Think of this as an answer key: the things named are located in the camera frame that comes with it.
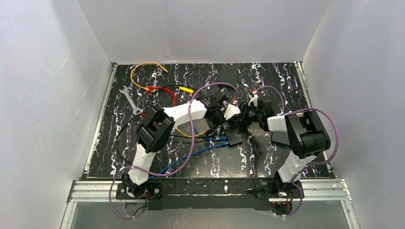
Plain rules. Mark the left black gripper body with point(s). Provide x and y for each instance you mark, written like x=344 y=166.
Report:
x=216 y=113

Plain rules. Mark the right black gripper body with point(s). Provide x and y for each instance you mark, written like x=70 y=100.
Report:
x=241 y=118

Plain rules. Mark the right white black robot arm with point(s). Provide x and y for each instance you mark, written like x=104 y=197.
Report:
x=304 y=130

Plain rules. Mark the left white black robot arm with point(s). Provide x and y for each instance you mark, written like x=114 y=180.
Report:
x=156 y=127

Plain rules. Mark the black box at back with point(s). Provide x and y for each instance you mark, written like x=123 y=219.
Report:
x=228 y=73

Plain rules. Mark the silver open-end wrench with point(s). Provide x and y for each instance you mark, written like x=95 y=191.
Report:
x=135 y=109

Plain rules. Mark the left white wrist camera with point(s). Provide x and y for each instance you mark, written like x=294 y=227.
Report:
x=232 y=110

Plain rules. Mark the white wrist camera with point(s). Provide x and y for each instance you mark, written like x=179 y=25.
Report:
x=232 y=110
x=253 y=98

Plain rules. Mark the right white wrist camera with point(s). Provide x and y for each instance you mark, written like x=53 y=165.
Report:
x=253 y=98

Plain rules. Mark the yellow handle screwdriver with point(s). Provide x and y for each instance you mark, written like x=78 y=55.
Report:
x=186 y=89

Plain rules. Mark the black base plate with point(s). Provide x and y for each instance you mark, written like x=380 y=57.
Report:
x=203 y=193

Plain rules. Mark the aluminium front rail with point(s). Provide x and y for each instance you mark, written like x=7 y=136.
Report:
x=314 y=190

